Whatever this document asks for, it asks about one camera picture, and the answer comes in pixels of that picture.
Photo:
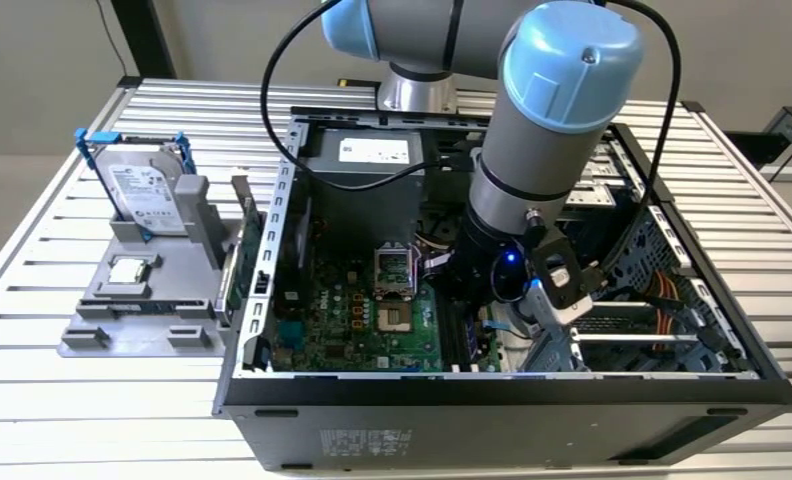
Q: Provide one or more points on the black round fan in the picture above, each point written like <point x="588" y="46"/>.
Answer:
<point x="439" y="230"/>

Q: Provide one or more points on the thin metal locking lever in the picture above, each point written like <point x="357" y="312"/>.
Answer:
<point x="415" y="272"/>

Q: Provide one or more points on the CPU socket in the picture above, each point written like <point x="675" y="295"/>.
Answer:
<point x="396" y="317"/>

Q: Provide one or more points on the grey power supply unit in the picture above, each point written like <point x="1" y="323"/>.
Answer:
<point x="363" y="210"/>

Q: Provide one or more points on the grey metal drive cage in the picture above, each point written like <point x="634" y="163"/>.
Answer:
<point x="596" y="195"/>

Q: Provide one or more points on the green motherboard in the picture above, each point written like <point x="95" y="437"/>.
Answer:
<point x="343" y="320"/>

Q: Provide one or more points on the grey metal disk bay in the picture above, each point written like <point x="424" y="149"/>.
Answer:
<point x="630" y="312"/>

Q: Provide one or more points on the blue expansion slot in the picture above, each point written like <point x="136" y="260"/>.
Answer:
<point x="291" y="334"/>

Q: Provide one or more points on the black open PC case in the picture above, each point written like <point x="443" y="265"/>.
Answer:
<point x="503" y="425"/>

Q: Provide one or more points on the green graphics card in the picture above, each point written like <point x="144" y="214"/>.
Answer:
<point x="252" y="240"/>

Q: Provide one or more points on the yellow black plug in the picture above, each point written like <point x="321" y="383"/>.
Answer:
<point x="352" y="82"/>

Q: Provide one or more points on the grey parts rack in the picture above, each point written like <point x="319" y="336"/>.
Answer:
<point x="183" y="280"/>

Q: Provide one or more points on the silver CPU chip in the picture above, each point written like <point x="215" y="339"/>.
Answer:
<point x="127" y="271"/>

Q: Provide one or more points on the hard disk in blue carrier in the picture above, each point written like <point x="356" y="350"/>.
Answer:
<point x="139" y="185"/>

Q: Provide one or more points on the silver wrist camera black mount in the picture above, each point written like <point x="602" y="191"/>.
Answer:
<point x="566" y="307"/>

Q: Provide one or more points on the black upright post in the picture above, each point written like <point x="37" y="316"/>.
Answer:
<point x="149" y="40"/>

